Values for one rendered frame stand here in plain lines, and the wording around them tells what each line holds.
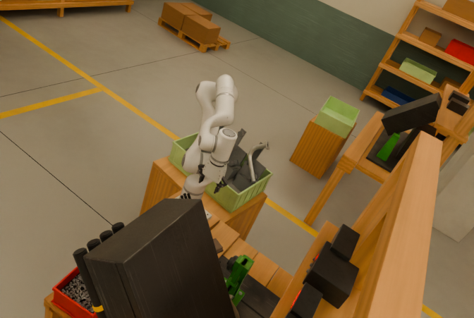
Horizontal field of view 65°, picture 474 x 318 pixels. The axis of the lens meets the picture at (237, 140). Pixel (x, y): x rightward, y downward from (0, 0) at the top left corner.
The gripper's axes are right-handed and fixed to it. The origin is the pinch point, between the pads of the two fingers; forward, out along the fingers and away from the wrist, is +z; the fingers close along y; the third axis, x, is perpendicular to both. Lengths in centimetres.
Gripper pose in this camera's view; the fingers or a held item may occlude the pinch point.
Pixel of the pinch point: (208, 185)
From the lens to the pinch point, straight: 178.4
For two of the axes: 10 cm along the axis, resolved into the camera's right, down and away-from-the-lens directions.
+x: -4.9, 3.4, -8.0
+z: -3.2, 7.9, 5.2
